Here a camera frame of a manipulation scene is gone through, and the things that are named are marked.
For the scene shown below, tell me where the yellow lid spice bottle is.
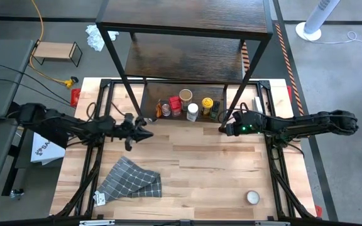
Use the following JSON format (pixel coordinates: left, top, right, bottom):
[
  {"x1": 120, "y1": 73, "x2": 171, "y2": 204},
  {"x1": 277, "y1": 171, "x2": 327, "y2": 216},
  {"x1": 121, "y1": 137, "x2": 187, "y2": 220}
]
[{"x1": 200, "y1": 97, "x2": 215, "y2": 117}]

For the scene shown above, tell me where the black table leg frame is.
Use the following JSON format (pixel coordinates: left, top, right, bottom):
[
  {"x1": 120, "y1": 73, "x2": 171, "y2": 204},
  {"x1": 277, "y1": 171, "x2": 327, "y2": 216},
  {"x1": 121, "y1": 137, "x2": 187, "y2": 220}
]
[{"x1": 1, "y1": 102, "x2": 69, "y2": 197}]

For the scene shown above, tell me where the orange black hazard strip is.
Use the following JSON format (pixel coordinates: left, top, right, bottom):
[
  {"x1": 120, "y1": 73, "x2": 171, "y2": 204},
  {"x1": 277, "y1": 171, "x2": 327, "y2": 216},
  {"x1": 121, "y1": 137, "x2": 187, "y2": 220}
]
[
  {"x1": 274, "y1": 22, "x2": 310, "y2": 139},
  {"x1": 241, "y1": 40, "x2": 251, "y2": 73}
]

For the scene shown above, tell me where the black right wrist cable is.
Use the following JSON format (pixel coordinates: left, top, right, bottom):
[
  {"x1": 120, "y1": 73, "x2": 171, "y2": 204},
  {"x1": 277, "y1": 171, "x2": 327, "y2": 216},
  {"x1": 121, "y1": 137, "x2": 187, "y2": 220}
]
[{"x1": 217, "y1": 102, "x2": 250, "y2": 124}]

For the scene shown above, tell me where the small wooden wire-frame riser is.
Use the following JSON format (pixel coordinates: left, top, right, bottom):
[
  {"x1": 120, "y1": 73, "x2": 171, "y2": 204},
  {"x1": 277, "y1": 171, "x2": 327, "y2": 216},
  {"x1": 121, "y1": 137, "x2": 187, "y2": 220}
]
[{"x1": 31, "y1": 40, "x2": 84, "y2": 68}]

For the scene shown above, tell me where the crumpled white paper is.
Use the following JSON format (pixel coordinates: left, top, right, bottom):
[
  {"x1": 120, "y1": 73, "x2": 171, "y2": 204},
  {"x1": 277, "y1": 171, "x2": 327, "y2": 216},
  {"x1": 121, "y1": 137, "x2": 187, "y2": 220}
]
[{"x1": 85, "y1": 24, "x2": 120, "y2": 52}]

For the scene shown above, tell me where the yellow cable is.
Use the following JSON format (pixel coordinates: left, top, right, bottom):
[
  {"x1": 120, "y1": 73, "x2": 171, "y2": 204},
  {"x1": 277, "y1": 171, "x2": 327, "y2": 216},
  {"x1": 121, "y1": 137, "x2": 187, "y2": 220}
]
[{"x1": 28, "y1": 0, "x2": 72, "y2": 87}]

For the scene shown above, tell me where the white lid spice jar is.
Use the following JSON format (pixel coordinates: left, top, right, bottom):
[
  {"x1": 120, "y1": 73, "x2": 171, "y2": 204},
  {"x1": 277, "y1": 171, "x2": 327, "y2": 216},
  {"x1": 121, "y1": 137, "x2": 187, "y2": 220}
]
[{"x1": 185, "y1": 102, "x2": 200, "y2": 123}]

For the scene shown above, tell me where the small round candle tin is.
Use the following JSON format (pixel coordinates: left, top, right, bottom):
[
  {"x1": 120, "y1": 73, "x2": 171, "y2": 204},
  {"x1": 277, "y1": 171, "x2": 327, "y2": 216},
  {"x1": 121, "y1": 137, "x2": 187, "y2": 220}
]
[{"x1": 246, "y1": 190, "x2": 261, "y2": 206}]

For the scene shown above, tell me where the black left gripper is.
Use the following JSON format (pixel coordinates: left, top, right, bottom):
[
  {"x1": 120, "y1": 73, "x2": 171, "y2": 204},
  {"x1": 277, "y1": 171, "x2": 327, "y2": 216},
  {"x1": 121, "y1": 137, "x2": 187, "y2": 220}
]
[{"x1": 105, "y1": 116, "x2": 155, "y2": 152}]

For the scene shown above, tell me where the thin black cable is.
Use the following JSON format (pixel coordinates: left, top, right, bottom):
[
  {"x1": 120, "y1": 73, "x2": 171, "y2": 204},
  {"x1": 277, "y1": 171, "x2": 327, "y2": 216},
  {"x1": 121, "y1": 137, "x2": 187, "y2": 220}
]
[
  {"x1": 0, "y1": 58, "x2": 72, "y2": 106},
  {"x1": 0, "y1": 77, "x2": 48, "y2": 97}
]

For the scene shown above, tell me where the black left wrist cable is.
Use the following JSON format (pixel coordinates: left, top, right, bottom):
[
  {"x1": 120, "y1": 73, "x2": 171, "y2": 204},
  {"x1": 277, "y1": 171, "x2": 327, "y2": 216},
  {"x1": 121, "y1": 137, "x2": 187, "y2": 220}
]
[{"x1": 85, "y1": 101, "x2": 128, "y2": 122}]

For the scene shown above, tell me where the silver bracket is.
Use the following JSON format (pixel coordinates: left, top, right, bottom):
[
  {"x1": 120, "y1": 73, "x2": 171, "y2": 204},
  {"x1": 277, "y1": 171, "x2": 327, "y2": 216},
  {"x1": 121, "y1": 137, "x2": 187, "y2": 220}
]
[
  {"x1": 79, "y1": 219, "x2": 116, "y2": 226},
  {"x1": 255, "y1": 220, "x2": 291, "y2": 226}
]

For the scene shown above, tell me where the gold lid spice jar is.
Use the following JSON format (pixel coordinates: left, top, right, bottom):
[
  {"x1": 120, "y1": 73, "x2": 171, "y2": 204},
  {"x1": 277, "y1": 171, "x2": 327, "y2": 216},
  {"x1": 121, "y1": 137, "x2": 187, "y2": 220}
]
[{"x1": 178, "y1": 89, "x2": 194, "y2": 111}]

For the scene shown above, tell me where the dark green spice tin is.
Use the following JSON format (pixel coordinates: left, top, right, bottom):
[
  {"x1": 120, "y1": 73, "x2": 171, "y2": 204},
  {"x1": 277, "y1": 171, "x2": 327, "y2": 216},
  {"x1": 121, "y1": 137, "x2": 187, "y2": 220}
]
[{"x1": 210, "y1": 100, "x2": 221, "y2": 121}]

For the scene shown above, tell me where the red lid spice container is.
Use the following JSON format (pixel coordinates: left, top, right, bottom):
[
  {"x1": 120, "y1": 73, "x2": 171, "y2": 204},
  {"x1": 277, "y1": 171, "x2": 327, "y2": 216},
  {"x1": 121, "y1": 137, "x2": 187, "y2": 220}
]
[{"x1": 168, "y1": 95, "x2": 183, "y2": 118}]

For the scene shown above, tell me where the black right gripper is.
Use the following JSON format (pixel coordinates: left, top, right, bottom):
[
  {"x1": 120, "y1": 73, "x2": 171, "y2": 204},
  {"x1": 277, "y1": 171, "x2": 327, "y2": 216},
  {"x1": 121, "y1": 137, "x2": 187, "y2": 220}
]
[{"x1": 218, "y1": 110, "x2": 265, "y2": 137}]

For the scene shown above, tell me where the white printed box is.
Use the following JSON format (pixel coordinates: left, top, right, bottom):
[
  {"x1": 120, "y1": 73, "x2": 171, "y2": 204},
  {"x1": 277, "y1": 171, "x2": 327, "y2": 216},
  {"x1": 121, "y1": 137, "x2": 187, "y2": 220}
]
[{"x1": 30, "y1": 131, "x2": 69, "y2": 166}]

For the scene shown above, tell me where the silver caster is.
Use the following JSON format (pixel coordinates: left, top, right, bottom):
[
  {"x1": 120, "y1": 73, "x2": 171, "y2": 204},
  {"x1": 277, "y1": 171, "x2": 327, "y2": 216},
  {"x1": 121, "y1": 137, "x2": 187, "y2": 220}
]
[{"x1": 9, "y1": 188, "x2": 25, "y2": 201}]

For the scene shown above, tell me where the yellow plug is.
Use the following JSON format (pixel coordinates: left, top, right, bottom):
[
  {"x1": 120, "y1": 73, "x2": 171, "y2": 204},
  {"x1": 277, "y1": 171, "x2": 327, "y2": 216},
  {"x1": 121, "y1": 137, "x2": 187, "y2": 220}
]
[{"x1": 63, "y1": 76, "x2": 80, "y2": 88}]

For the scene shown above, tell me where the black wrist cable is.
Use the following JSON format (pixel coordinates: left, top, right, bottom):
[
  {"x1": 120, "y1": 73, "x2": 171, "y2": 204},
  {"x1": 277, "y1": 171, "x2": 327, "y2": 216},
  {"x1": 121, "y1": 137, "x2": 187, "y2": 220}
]
[
  {"x1": 217, "y1": 102, "x2": 250, "y2": 124},
  {"x1": 85, "y1": 101, "x2": 128, "y2": 122}
]

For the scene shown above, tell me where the grey checked cloth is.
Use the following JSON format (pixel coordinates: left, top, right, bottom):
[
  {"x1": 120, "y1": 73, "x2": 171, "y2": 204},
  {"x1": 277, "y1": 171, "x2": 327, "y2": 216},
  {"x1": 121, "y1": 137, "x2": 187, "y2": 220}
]
[{"x1": 92, "y1": 156, "x2": 163, "y2": 207}]

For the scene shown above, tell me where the white tower fan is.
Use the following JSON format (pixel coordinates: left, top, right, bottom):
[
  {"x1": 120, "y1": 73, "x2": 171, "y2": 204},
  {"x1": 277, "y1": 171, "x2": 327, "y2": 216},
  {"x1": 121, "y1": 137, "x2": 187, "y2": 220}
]
[{"x1": 295, "y1": 0, "x2": 341, "y2": 42}]

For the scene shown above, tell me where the dark wood black-frame shelf unit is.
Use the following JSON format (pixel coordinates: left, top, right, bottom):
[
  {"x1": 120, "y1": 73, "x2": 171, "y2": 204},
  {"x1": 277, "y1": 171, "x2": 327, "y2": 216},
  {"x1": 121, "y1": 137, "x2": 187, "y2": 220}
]
[{"x1": 95, "y1": 0, "x2": 275, "y2": 132}]

